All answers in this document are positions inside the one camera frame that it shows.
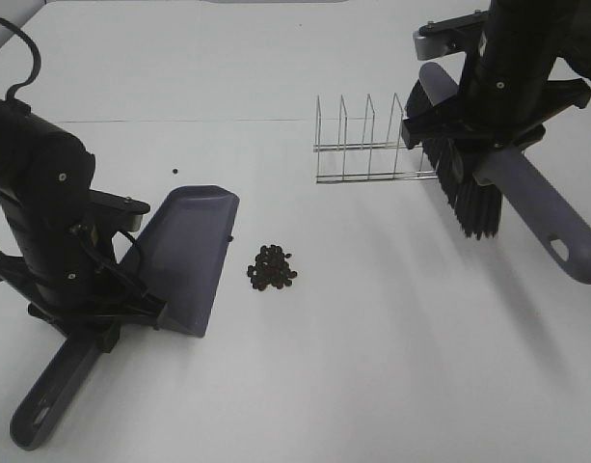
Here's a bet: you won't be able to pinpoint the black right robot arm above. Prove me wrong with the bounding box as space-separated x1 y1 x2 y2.
403 1 591 186

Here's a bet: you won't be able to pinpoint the chrome wire dish rack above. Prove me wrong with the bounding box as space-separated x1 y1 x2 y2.
312 94 437 184

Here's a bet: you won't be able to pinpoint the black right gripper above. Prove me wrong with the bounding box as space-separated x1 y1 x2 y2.
401 47 591 187

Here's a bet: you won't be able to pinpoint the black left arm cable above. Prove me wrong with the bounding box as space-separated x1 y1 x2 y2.
0 16 41 105

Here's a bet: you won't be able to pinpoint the purple hand brush black bristles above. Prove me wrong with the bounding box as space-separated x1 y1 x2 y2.
402 63 591 285

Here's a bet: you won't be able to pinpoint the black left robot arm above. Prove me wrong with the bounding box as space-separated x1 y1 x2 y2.
0 98 164 352

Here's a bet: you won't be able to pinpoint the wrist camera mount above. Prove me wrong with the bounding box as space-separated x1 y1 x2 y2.
90 190 150 232
413 11 488 61

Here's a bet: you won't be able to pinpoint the purple plastic dustpan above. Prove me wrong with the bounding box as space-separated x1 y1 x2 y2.
10 185 239 450

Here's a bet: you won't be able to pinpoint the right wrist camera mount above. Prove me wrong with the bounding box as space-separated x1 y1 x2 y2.
413 11 488 61

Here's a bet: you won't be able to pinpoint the pile of coffee beans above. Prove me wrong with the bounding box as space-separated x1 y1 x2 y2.
246 244 298 291

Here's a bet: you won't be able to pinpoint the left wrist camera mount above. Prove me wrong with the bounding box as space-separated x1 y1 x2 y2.
90 190 150 232

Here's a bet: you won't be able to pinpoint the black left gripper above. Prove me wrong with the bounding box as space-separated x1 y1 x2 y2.
0 139 154 356

